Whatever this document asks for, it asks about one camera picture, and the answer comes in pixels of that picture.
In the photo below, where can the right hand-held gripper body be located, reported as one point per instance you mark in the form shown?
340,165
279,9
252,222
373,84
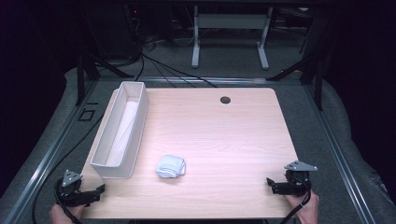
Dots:
297,180

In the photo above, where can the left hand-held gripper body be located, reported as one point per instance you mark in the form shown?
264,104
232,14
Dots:
70,189

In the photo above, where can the long white storage box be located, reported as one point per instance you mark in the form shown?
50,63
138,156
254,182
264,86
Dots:
120,146

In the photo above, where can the white cloth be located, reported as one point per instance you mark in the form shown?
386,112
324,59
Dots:
170,166

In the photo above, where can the person's left hand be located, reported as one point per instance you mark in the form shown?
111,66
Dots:
63,214

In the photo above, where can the person's right hand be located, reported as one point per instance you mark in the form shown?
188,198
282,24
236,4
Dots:
306,208

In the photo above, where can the black metal stand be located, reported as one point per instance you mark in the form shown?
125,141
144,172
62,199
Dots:
313,67
87,71

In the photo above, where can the grey metal table frame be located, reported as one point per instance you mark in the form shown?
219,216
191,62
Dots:
230,21

